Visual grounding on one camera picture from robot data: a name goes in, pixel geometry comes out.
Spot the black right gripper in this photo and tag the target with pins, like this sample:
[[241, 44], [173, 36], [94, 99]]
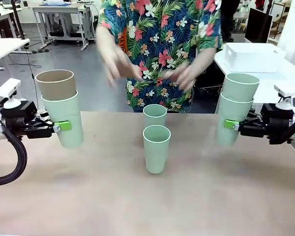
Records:
[[277, 123]]

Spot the black pole stand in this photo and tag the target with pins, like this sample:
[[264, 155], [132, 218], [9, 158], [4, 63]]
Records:
[[17, 19]]

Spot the green plastic cup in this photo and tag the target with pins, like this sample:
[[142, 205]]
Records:
[[156, 152], [232, 110], [155, 118], [239, 89], [68, 110]]

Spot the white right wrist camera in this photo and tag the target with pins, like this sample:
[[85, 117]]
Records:
[[285, 94]]

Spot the person's right hand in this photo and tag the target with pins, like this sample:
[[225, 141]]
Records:
[[118, 66]]

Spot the white desk with metal legs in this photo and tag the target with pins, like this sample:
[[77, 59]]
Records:
[[56, 9]]

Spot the white plastic basket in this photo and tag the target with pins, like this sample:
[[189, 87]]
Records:
[[253, 59]]

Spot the brown plastic cup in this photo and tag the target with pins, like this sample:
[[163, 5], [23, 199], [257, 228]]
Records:
[[56, 88]]

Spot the black monitor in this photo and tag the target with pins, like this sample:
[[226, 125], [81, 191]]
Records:
[[258, 24]]

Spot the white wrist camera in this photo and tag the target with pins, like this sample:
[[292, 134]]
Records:
[[8, 88], [285, 94]]

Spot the person in floral shirt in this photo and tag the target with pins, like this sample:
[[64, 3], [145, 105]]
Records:
[[162, 37]]

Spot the white lab bench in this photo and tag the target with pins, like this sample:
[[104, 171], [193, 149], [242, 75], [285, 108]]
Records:
[[2, 17]]

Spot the person's left forearm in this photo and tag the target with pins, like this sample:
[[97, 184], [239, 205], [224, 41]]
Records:
[[201, 59]]

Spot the mannequin in orange pants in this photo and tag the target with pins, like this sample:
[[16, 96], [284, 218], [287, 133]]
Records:
[[123, 41]]

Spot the person's left hand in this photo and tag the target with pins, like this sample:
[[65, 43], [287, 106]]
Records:
[[184, 77]]

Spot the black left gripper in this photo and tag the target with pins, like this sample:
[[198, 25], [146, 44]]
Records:
[[17, 118]]

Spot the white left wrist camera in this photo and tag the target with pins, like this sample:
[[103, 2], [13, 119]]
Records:
[[8, 88]]

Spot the white side table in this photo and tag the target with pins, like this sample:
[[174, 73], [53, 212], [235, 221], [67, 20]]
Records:
[[268, 78]]

